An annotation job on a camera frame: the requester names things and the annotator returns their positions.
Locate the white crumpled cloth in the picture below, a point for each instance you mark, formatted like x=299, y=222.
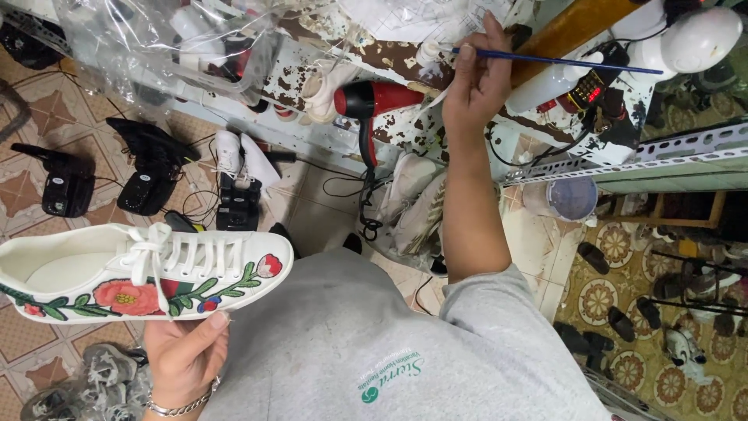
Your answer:
x=327, y=90

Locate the clear plastic cup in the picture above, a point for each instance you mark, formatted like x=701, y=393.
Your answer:
x=564, y=199

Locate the clear plastic bag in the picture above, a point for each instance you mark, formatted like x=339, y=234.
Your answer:
x=146, y=47

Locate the plain white sneaker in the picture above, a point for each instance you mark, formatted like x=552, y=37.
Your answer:
x=228, y=153

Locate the white slotted angle rail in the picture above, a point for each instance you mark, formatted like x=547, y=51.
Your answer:
x=643, y=158

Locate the wooden stool frame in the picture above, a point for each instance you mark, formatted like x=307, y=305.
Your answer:
x=660, y=221

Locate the black sandal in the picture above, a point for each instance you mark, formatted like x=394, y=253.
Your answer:
x=648, y=313
x=620, y=323
x=593, y=257

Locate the red black hair dryer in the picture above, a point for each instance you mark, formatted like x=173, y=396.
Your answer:
x=368, y=102

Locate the black and white sneaker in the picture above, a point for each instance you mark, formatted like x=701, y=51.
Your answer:
x=682, y=346

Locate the person's left hand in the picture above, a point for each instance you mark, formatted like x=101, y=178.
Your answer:
x=181, y=356

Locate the grey t-shirt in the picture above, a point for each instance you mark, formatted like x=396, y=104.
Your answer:
x=339, y=351

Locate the brown wooden pole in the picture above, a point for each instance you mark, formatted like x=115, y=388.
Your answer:
x=561, y=29

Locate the black device with red display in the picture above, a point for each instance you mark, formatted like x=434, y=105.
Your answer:
x=590, y=90

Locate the white squeeze bottle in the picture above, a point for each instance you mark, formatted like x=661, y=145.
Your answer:
x=543, y=87

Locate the black metal rack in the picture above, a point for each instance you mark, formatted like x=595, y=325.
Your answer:
x=701, y=304

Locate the blue thin paintbrush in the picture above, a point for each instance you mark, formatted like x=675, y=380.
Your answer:
x=572, y=62

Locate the person's right hand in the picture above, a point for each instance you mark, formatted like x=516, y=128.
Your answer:
x=476, y=99

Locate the white paper sheet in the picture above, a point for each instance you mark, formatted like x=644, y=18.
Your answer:
x=421, y=17

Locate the black slipper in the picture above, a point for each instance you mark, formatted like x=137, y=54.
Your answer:
x=352, y=242

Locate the pile of grey sneakers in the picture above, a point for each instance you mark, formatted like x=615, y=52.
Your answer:
x=99, y=380

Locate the small white paint bottle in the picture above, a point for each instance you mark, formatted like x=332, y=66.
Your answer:
x=429, y=54

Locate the bag of white sneakers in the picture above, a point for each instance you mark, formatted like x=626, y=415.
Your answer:
x=412, y=210

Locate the black yellow plug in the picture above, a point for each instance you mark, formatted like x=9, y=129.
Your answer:
x=181, y=222

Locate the person's right fingers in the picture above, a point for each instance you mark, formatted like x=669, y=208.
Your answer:
x=494, y=38

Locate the white mannequin head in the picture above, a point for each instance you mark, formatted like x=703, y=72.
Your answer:
x=695, y=35

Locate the black shoe dryer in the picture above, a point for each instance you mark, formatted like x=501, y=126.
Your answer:
x=67, y=187
x=149, y=169
x=238, y=207

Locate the white floral embroidered sneaker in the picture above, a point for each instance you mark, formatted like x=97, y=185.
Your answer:
x=87, y=275

